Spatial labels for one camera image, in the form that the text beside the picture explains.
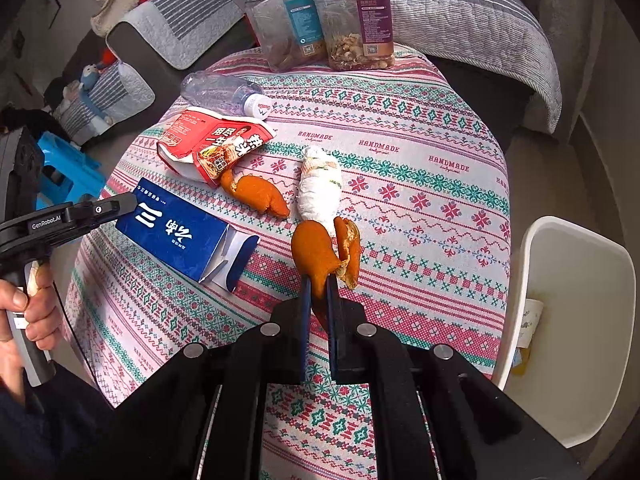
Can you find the clear jar teal label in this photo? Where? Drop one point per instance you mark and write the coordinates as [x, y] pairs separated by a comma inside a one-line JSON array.
[[288, 32]]

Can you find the white plastic trash bin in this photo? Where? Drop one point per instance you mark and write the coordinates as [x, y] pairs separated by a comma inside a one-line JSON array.
[[580, 350]]

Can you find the clear plastic water bottle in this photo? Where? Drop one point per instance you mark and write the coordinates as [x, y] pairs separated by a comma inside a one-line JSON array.
[[226, 95]]

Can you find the grey striped sofa cover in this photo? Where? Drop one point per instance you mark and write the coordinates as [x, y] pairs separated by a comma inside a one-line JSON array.
[[155, 45]]

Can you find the red instant noodle cup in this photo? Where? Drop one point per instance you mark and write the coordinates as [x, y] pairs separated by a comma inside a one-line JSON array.
[[200, 144]]

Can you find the clear jar purple label nuts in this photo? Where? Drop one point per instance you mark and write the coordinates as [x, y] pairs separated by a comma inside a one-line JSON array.
[[359, 33]]

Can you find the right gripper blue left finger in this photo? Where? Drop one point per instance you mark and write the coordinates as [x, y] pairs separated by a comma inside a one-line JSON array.
[[304, 304]]

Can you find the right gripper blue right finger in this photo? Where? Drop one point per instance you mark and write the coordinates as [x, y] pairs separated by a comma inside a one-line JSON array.
[[333, 318]]

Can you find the dark blue carton box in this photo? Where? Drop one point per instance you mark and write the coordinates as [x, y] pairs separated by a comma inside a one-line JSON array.
[[188, 239]]

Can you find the yellow snack packet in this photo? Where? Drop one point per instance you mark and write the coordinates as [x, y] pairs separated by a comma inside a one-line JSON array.
[[520, 361]]

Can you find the person left hand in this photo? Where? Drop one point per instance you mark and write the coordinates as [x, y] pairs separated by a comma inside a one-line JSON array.
[[40, 308]]

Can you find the grey quilted sofa seat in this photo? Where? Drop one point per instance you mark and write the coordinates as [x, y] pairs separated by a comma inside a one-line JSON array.
[[500, 36]]

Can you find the patterned handmade tablecloth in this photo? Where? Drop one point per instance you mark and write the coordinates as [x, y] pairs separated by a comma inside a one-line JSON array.
[[397, 152]]

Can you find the white rolled tissue wad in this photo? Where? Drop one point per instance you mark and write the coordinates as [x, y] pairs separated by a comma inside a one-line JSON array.
[[320, 187]]

